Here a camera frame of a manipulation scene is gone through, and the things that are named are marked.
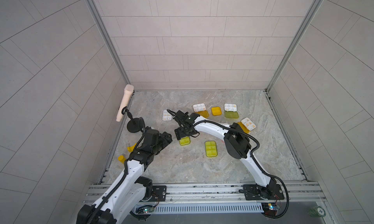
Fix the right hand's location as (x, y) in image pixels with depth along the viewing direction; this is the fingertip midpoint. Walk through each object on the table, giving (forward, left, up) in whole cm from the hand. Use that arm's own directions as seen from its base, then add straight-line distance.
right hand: (182, 135), depth 94 cm
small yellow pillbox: (+17, -25, +1) cm, 30 cm away
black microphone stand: (+10, +33, +1) cm, 34 cm away
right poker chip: (-43, -59, +5) cm, 73 cm away
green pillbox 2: (-11, -17, +1) cm, 20 cm away
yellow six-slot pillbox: (+19, -14, +2) cm, 24 cm away
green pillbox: (-5, -1, +2) cm, 6 cm away
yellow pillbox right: (+4, -43, +1) cm, 44 cm away
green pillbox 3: (+17, -35, +1) cm, 39 cm away
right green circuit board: (-41, -41, -1) cm, 58 cm away
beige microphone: (+10, +26, +31) cm, 42 cm away
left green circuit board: (-38, +17, +4) cm, 42 cm away
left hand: (-5, +7, +9) cm, 12 cm away
